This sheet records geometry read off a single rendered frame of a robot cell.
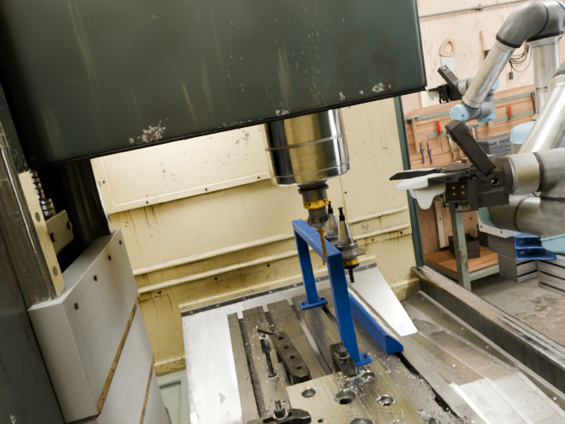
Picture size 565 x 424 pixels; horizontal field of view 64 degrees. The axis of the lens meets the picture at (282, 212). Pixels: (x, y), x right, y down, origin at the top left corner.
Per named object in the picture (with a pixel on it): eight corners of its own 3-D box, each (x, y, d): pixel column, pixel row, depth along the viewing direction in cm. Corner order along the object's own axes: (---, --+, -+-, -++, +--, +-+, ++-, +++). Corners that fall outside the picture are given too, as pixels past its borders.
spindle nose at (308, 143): (268, 180, 96) (257, 124, 94) (341, 165, 97) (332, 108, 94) (273, 191, 80) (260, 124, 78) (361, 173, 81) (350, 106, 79)
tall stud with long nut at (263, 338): (276, 371, 128) (266, 330, 126) (277, 377, 126) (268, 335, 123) (266, 374, 128) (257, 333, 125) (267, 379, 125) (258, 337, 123)
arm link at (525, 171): (539, 154, 79) (520, 150, 87) (511, 158, 79) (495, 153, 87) (540, 196, 80) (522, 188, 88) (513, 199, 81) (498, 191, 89)
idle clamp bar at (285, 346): (289, 349, 139) (285, 330, 138) (317, 394, 114) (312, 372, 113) (273, 354, 138) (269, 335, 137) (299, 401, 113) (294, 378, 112)
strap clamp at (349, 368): (347, 378, 118) (338, 326, 115) (365, 408, 106) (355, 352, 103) (335, 382, 118) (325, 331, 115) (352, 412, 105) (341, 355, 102)
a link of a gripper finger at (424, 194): (407, 216, 80) (451, 205, 82) (403, 183, 79) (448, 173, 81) (397, 213, 83) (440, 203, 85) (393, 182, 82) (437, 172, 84)
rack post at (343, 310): (366, 354, 128) (349, 256, 122) (373, 363, 123) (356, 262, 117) (333, 363, 127) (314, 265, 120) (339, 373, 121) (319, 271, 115)
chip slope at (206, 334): (384, 313, 209) (376, 261, 204) (472, 400, 142) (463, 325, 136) (194, 365, 197) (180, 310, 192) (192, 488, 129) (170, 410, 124)
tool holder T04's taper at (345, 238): (336, 242, 126) (332, 219, 125) (352, 239, 126) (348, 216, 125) (340, 246, 122) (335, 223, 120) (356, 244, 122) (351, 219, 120)
